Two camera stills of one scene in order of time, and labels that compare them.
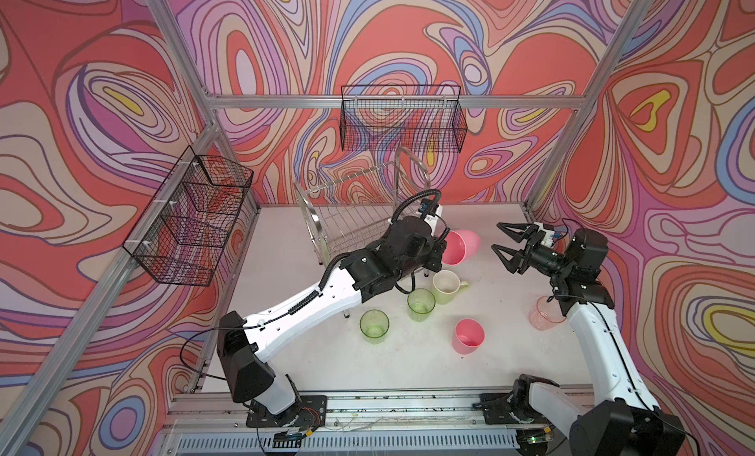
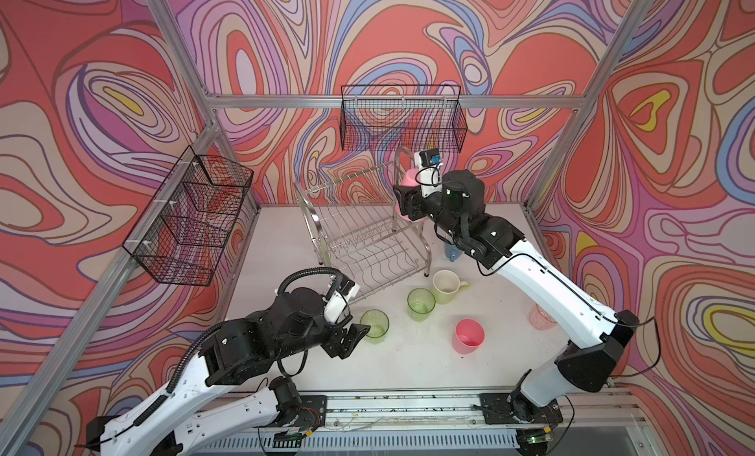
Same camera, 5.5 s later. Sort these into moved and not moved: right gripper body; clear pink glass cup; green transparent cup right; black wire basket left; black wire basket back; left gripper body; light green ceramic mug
Moved: right gripper body; left gripper body
Not moved: light green ceramic mug; black wire basket back; green transparent cup right; black wire basket left; clear pink glass cup
